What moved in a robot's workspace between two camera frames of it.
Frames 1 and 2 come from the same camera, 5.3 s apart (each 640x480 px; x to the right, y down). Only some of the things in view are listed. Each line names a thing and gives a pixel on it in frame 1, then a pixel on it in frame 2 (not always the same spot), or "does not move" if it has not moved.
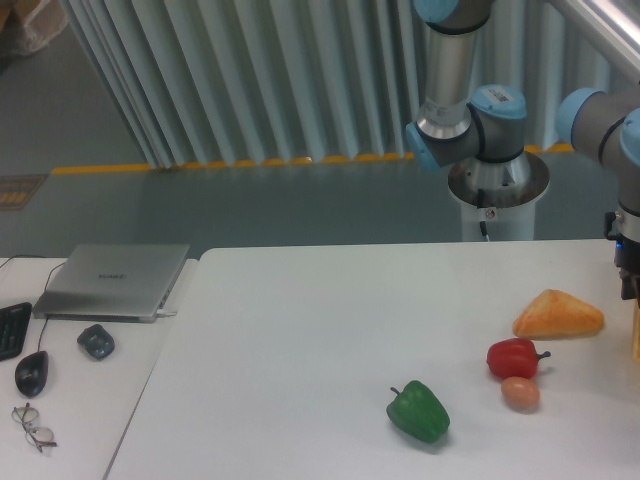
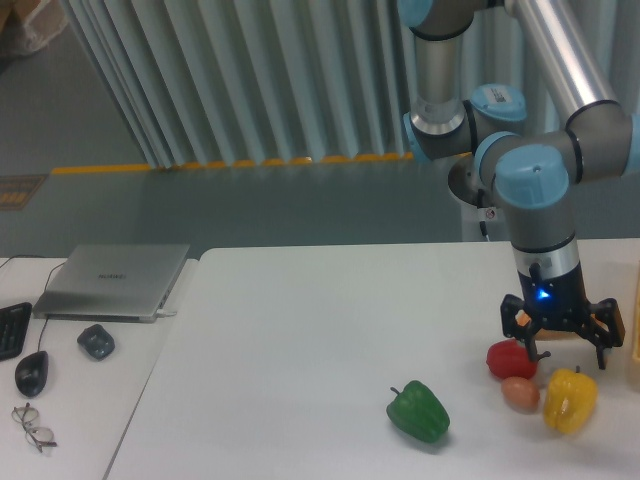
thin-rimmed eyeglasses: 35,435 does not move
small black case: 97,341 does not move
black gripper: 626,256 to 554,302
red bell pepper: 513,358 does not move
